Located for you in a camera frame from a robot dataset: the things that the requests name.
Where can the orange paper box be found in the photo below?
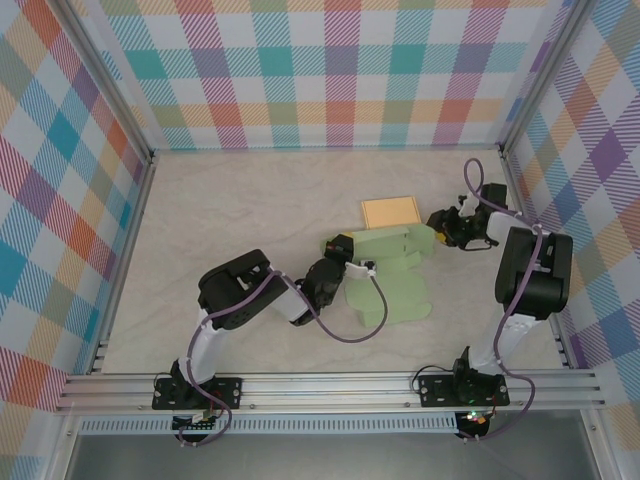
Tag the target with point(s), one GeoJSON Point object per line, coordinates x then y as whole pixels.
{"type": "Point", "coordinates": [390, 212]}

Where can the green paper box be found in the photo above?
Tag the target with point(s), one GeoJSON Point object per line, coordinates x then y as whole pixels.
{"type": "Point", "coordinates": [400, 295]}

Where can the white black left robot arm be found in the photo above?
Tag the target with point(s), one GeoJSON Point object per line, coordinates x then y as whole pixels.
{"type": "Point", "coordinates": [235, 290]}

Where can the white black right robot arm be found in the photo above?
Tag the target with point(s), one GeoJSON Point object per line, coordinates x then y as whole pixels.
{"type": "Point", "coordinates": [532, 265]}

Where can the grey metal panel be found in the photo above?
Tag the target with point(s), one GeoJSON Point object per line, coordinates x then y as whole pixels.
{"type": "Point", "coordinates": [325, 457]}

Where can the small controller board with LEDs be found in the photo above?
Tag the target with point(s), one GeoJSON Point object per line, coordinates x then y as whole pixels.
{"type": "Point", "coordinates": [475, 420]}

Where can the aluminium side rail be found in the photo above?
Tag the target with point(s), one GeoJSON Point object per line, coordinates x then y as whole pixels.
{"type": "Point", "coordinates": [511, 175]}
{"type": "Point", "coordinates": [125, 260]}

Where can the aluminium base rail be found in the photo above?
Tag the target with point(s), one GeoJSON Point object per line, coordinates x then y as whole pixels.
{"type": "Point", "coordinates": [325, 390]}

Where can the aluminium frame post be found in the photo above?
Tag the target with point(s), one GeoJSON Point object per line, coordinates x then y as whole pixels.
{"type": "Point", "coordinates": [541, 75]}
{"type": "Point", "coordinates": [114, 82]}

